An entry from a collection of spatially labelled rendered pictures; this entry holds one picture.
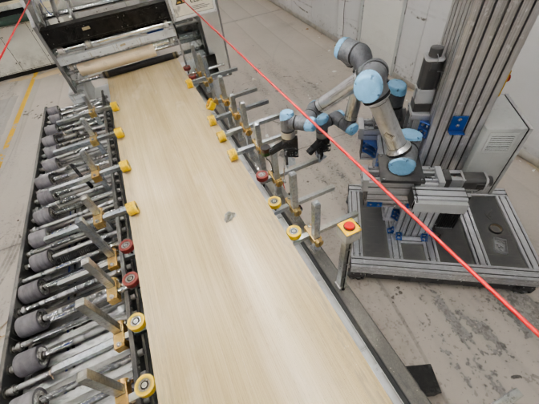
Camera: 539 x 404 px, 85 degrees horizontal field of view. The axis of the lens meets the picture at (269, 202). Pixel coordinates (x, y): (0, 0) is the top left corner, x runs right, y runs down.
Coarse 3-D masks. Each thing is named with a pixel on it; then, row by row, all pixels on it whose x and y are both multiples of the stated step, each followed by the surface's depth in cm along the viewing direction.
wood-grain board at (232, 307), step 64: (128, 128) 248; (192, 128) 238; (128, 192) 195; (192, 192) 188; (256, 192) 182; (192, 256) 156; (256, 256) 152; (192, 320) 133; (256, 320) 130; (320, 320) 127; (192, 384) 116; (256, 384) 114; (320, 384) 111
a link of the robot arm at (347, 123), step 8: (360, 48) 150; (368, 48) 151; (352, 56) 153; (360, 56) 151; (368, 56) 151; (352, 64) 156; (360, 64) 152; (352, 72) 159; (352, 96) 164; (352, 104) 167; (360, 104) 168; (352, 112) 170; (344, 120) 176; (352, 120) 173; (344, 128) 178; (352, 128) 174
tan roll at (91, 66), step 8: (136, 48) 316; (144, 48) 317; (152, 48) 318; (160, 48) 325; (104, 56) 310; (112, 56) 310; (120, 56) 311; (128, 56) 314; (136, 56) 316; (144, 56) 320; (152, 56) 325; (80, 64) 304; (88, 64) 305; (96, 64) 307; (104, 64) 309; (112, 64) 312; (120, 64) 316; (72, 72) 306; (80, 72) 305; (88, 72) 308; (96, 72) 313
